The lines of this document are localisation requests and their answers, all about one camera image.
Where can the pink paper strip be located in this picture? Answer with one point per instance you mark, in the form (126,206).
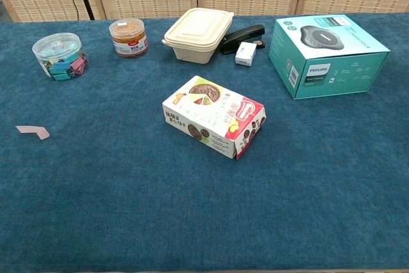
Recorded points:
(41,133)

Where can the colourful snack box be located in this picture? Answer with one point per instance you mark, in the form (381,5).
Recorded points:
(207,110)

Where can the jar with orange lid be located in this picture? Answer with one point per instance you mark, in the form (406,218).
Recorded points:
(129,41)

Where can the small white staples box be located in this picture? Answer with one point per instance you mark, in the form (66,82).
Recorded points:
(245,53)

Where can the beige lidded lunch container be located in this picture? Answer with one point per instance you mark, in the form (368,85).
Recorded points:
(195,33)

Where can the black stapler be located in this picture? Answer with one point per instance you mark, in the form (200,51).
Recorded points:
(243,33)

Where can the blue felt table cover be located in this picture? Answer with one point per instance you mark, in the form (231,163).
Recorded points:
(128,190)

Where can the teal Philips speaker box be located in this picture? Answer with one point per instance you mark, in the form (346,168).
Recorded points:
(326,62)

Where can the clear jar of binder clips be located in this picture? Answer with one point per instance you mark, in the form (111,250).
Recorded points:
(60,59)

